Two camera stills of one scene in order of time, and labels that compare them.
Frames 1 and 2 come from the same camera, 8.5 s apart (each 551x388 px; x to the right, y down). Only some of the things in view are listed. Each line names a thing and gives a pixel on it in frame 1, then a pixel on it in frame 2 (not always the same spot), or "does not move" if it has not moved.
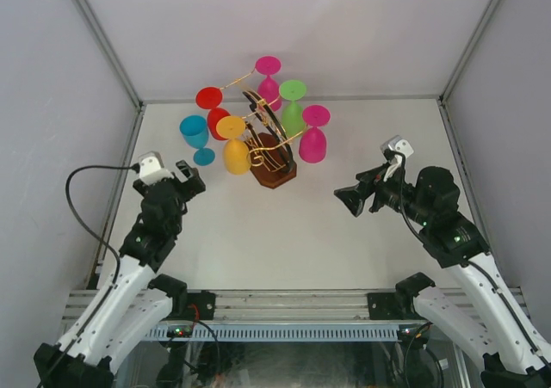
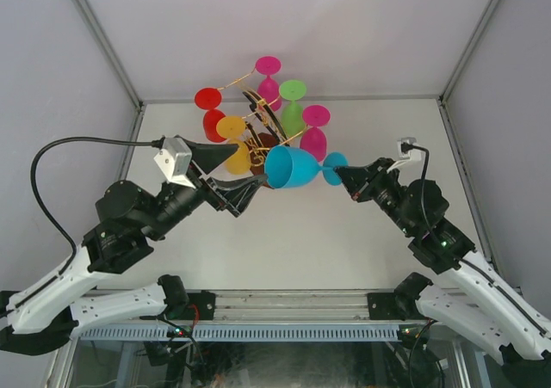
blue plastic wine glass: (195, 131) → (289, 168)
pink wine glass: (269, 89) does not move
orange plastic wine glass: (235, 150) does not move
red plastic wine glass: (209, 98) does not move
